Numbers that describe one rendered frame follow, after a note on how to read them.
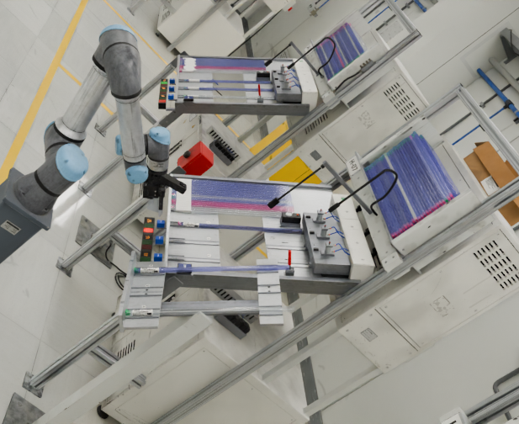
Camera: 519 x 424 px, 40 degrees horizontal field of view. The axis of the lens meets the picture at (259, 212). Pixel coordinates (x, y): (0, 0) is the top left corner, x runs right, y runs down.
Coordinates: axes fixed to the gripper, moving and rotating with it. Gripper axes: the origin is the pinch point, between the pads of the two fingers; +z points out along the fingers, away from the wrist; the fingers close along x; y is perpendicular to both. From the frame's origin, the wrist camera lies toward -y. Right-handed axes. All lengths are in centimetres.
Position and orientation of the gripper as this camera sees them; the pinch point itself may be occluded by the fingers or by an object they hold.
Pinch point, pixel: (161, 213)
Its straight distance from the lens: 273.5
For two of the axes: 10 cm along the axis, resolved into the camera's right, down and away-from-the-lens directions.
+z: -1.2, 8.4, 5.3
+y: -9.9, -0.7, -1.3
